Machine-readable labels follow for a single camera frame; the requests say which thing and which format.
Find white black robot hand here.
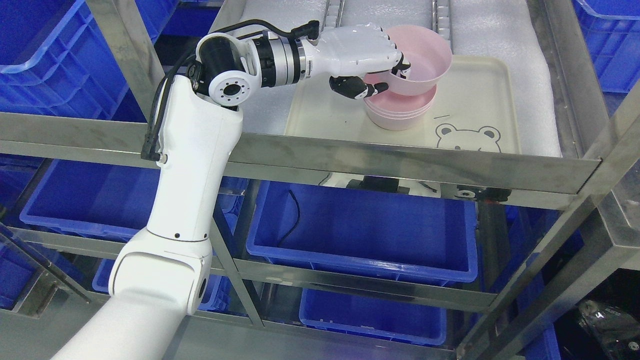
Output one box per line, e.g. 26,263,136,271
301,23,411,100

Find pink ikea bowl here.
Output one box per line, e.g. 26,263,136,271
364,24,453,96

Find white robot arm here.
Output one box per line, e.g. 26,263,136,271
54,19,320,360

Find steel shelf rack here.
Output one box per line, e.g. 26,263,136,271
0,0,640,360

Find stacked pink bowls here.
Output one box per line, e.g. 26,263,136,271
365,86,438,132

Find white foam sheet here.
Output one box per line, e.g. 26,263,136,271
210,0,562,157

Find cream bear tray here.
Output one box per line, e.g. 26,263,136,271
285,55,522,154

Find blue bin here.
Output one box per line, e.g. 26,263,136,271
19,159,251,243
246,181,479,286
0,0,178,122
573,0,640,94
298,289,447,346

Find blue bin top right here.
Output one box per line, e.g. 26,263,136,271
573,0,640,94

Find blue bin bottom centre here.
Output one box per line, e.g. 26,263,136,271
298,289,447,346

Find blue bin middle left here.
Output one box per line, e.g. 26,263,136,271
19,159,251,243

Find blue bin upper left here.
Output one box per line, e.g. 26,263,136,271
0,0,178,122

